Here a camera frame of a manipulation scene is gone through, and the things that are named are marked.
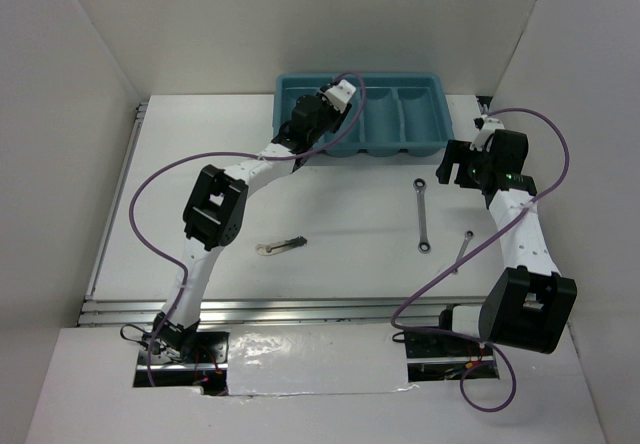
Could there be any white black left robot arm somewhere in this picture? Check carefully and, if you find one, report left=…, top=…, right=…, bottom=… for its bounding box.
left=153, top=79, right=356, bottom=363

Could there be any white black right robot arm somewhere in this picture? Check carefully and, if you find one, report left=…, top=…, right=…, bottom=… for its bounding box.
left=436, top=130, right=577, bottom=354

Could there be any teal four-compartment tray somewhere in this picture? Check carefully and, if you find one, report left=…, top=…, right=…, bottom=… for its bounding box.
left=272, top=72, right=454, bottom=157

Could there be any small silver wrench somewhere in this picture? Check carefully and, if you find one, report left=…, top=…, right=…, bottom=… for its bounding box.
left=452, top=230, right=474, bottom=274

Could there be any large silver ratchet wrench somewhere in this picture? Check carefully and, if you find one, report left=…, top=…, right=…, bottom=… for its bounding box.
left=413, top=178, right=431, bottom=254

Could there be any silver foil cover sheet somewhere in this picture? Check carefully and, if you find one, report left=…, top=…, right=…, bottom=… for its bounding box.
left=227, top=323, right=408, bottom=396

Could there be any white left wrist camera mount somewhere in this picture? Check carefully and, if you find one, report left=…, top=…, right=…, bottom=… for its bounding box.
left=320, top=79, right=356, bottom=114

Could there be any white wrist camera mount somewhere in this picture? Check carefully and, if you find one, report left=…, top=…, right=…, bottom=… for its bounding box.
left=320, top=79, right=356, bottom=114
left=470, top=115, right=505, bottom=151

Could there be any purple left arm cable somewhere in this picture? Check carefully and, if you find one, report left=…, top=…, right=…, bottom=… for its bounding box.
left=128, top=69, right=366, bottom=388

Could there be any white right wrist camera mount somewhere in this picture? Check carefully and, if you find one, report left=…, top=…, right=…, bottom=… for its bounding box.
left=470, top=115, right=505, bottom=151

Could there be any aluminium table frame rail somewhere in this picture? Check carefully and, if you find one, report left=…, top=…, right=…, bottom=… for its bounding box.
left=79, top=95, right=504, bottom=327

